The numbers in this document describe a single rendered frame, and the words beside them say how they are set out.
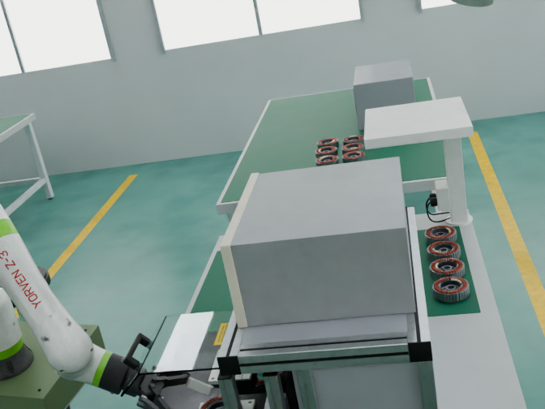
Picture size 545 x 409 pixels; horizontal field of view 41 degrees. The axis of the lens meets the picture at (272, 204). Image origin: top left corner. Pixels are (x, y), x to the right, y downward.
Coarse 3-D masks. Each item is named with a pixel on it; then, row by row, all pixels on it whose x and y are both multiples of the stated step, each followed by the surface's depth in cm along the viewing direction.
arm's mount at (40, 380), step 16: (32, 336) 228; (96, 336) 227; (32, 352) 220; (32, 368) 212; (48, 368) 211; (0, 384) 208; (16, 384) 207; (32, 384) 206; (48, 384) 205; (64, 384) 209; (80, 384) 217; (0, 400) 204; (16, 400) 203; (32, 400) 201; (48, 400) 202; (64, 400) 209
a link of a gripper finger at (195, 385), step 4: (188, 380) 190; (192, 380) 190; (196, 380) 191; (188, 384) 191; (192, 384) 191; (196, 384) 191; (200, 384) 190; (204, 384) 190; (192, 388) 191; (196, 388) 191; (200, 388) 191; (204, 388) 191; (208, 388) 191; (212, 388) 191; (200, 392) 192; (204, 392) 191; (208, 392) 191
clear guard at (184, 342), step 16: (176, 320) 180; (192, 320) 178; (208, 320) 177; (224, 320) 176; (160, 336) 174; (176, 336) 173; (192, 336) 171; (208, 336) 170; (144, 352) 174; (160, 352) 167; (176, 352) 166; (192, 352) 165; (208, 352) 164; (144, 368) 162; (160, 368) 161; (176, 368) 160; (192, 368) 159; (208, 368) 158; (128, 384) 164
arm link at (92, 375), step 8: (96, 352) 182; (104, 352) 183; (112, 352) 185; (96, 360) 180; (104, 360) 181; (88, 368) 179; (96, 368) 180; (104, 368) 180; (64, 376) 179; (72, 376) 178; (80, 376) 180; (88, 376) 180; (96, 376) 180; (96, 384) 181
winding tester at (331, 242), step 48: (288, 192) 176; (336, 192) 171; (384, 192) 166; (240, 240) 155; (288, 240) 152; (336, 240) 150; (384, 240) 149; (240, 288) 158; (288, 288) 156; (336, 288) 155; (384, 288) 153
